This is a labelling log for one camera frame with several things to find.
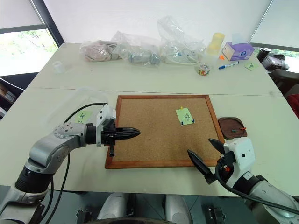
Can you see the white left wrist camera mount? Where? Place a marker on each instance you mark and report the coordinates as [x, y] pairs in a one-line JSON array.
[[106, 114]]

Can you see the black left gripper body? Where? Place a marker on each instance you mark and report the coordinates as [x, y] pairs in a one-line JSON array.
[[108, 136]]

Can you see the small clear plastic cup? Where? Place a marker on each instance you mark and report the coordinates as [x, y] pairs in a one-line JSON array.
[[58, 67]]

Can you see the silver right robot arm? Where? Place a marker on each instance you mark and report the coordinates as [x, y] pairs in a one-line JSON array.
[[268, 193]]

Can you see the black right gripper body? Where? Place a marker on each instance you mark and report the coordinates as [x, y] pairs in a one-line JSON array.
[[225, 166]]

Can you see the black office chair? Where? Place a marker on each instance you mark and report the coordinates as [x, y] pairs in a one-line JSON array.
[[278, 67]]

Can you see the green note marked five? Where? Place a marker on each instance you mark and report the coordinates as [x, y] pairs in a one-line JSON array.
[[251, 66]]

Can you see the green sticky note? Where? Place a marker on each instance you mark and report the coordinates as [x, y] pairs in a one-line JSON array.
[[184, 115]]

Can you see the small container of coloured pins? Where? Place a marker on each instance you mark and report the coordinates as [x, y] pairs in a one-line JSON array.
[[203, 70]]

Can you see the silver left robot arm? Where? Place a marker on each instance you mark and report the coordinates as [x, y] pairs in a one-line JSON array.
[[46, 147]]

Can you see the plastic bag with pink contents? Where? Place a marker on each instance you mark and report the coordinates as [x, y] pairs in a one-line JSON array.
[[98, 51]]

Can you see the black window frame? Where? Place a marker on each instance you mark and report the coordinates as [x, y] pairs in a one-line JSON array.
[[50, 25]]

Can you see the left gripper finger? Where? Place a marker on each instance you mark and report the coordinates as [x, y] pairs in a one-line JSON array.
[[127, 130], [127, 137]]

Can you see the dark shelf with boxes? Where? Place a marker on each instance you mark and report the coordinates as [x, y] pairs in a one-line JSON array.
[[5, 93]]

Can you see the blue whiteboard marker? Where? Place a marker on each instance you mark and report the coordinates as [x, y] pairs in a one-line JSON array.
[[229, 65]]

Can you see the black metal clamp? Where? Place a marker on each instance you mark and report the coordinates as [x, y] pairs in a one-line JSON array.
[[216, 213], [83, 215]]

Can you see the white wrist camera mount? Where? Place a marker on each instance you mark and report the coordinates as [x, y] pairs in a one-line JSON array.
[[241, 151], [106, 114]]

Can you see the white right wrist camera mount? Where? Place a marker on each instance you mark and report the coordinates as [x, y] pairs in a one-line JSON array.
[[241, 151]]

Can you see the wood-framed cork board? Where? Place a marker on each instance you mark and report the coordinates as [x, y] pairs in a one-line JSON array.
[[154, 130]]

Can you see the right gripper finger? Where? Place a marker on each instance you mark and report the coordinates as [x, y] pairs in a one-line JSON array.
[[199, 163], [217, 145]]

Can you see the silver robot leg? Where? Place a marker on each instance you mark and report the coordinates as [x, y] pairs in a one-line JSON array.
[[176, 207], [113, 206]]

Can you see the clear plastic box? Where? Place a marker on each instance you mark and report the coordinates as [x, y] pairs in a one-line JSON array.
[[67, 102]]

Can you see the plastic bag with grey contents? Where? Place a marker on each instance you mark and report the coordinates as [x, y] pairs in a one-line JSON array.
[[137, 52]]

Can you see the red cloth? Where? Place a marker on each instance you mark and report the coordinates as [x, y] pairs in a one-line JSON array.
[[294, 102]]

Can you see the dark brown wooden tray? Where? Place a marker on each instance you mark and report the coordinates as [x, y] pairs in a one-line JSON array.
[[231, 124]]

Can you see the yellow plastic cup stack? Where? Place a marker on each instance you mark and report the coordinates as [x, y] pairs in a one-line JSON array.
[[216, 43]]

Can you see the purple tissue box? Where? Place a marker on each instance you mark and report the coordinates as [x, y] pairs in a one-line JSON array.
[[238, 51]]

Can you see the green note marked four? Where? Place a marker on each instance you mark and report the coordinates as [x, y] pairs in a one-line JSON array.
[[83, 117]]

